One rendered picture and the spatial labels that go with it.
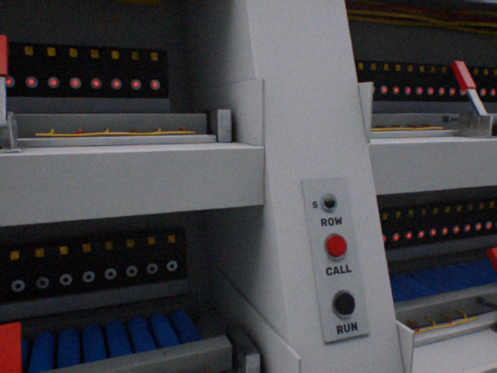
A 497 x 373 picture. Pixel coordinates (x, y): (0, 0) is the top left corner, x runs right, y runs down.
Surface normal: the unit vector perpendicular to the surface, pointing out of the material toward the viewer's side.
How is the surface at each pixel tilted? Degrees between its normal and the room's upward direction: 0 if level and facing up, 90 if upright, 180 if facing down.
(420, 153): 109
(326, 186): 90
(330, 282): 90
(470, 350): 19
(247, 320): 90
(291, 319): 90
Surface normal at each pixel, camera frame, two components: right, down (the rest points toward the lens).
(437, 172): 0.37, 0.16
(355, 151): 0.35, -0.17
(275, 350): -0.93, 0.06
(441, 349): 0.00, -0.99
